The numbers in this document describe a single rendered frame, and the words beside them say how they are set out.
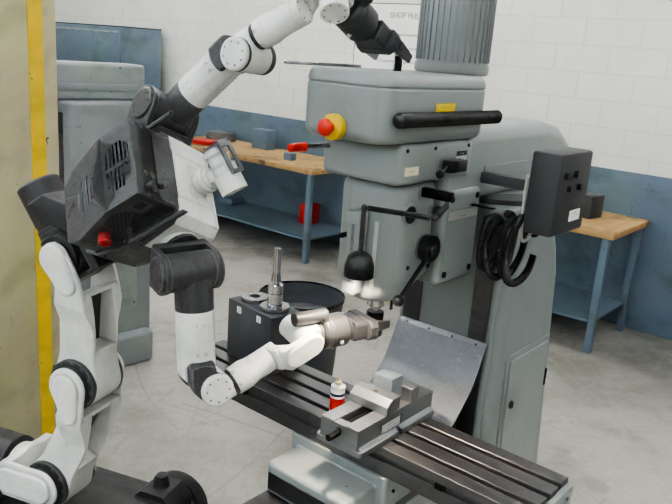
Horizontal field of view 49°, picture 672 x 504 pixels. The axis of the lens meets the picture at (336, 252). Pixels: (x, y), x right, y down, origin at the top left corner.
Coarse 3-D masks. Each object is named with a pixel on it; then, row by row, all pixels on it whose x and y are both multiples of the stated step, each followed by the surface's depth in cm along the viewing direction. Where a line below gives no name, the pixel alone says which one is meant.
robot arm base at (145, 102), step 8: (144, 88) 181; (152, 88) 180; (136, 96) 183; (144, 96) 181; (152, 96) 179; (136, 104) 182; (144, 104) 180; (152, 104) 178; (128, 112) 185; (136, 112) 181; (144, 112) 179; (152, 112) 179; (136, 120) 182; (144, 120) 179; (160, 128) 181; (192, 128) 188; (176, 136) 185; (184, 136) 187; (192, 136) 188
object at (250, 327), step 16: (240, 304) 230; (256, 304) 230; (288, 304) 229; (240, 320) 231; (256, 320) 225; (272, 320) 220; (240, 336) 233; (256, 336) 226; (272, 336) 222; (240, 352) 234
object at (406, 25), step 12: (384, 12) 678; (396, 12) 670; (408, 12) 662; (396, 24) 672; (408, 24) 664; (408, 36) 666; (408, 48) 668; (360, 60) 704; (372, 60) 695; (384, 60) 687
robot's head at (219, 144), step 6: (222, 138) 172; (228, 138) 173; (216, 144) 171; (222, 144) 171; (228, 144) 173; (210, 150) 173; (222, 150) 171; (234, 150) 173; (204, 156) 173; (234, 156) 173; (228, 162) 171; (240, 162) 173; (234, 168) 172; (240, 168) 173
